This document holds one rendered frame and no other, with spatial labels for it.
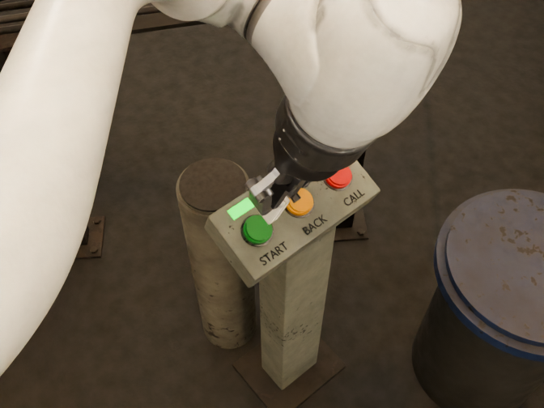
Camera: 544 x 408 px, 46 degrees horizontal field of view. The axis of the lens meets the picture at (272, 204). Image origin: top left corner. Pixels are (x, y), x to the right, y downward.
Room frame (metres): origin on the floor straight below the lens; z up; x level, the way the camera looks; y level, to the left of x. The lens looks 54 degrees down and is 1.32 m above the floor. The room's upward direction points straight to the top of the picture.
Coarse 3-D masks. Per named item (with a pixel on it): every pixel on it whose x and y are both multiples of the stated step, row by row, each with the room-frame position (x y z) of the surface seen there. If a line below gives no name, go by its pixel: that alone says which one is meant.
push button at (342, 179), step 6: (348, 168) 0.59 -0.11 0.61; (336, 174) 0.58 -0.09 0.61; (342, 174) 0.58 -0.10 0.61; (348, 174) 0.58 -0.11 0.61; (330, 180) 0.57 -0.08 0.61; (336, 180) 0.57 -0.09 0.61; (342, 180) 0.57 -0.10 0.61; (348, 180) 0.57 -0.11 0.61; (336, 186) 0.56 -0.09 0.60; (342, 186) 0.56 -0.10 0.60
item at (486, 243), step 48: (528, 192) 0.68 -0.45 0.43; (480, 240) 0.58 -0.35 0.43; (528, 240) 0.58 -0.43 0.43; (480, 288) 0.49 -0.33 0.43; (528, 288) 0.49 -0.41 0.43; (432, 336) 0.52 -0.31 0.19; (480, 336) 0.42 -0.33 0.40; (528, 336) 0.41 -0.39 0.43; (432, 384) 0.47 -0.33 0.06; (480, 384) 0.42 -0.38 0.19; (528, 384) 0.42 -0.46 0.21
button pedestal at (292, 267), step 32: (320, 192) 0.55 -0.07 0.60; (352, 192) 0.56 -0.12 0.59; (224, 224) 0.49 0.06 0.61; (288, 224) 0.50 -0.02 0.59; (320, 224) 0.51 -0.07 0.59; (256, 256) 0.45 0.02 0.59; (288, 256) 0.46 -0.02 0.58; (320, 256) 0.52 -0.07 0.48; (288, 288) 0.48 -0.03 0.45; (320, 288) 0.53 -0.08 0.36; (288, 320) 0.48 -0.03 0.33; (320, 320) 0.53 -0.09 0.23; (256, 352) 0.56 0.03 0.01; (288, 352) 0.48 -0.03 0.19; (320, 352) 0.56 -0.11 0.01; (256, 384) 0.49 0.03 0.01; (288, 384) 0.49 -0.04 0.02; (320, 384) 0.49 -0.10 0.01
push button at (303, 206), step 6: (300, 192) 0.54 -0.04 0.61; (306, 192) 0.54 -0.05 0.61; (300, 198) 0.53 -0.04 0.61; (306, 198) 0.53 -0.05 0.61; (312, 198) 0.54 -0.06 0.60; (288, 204) 0.52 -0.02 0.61; (294, 204) 0.52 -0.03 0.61; (300, 204) 0.52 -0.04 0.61; (306, 204) 0.53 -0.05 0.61; (312, 204) 0.53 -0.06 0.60; (294, 210) 0.52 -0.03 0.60; (300, 210) 0.52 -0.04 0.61; (306, 210) 0.52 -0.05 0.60
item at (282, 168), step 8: (280, 144) 0.40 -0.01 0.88; (280, 152) 0.40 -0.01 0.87; (280, 160) 0.39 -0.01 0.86; (288, 160) 0.39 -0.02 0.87; (272, 168) 0.40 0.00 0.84; (280, 168) 0.39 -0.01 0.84; (288, 168) 0.39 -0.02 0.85; (296, 168) 0.38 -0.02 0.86; (304, 168) 0.38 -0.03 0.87; (280, 176) 0.39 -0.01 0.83; (288, 176) 0.40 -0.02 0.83; (296, 176) 0.38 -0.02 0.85; (304, 176) 0.38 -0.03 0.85; (312, 176) 0.38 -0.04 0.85; (320, 176) 0.38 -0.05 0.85; (328, 176) 0.38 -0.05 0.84; (280, 184) 0.39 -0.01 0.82
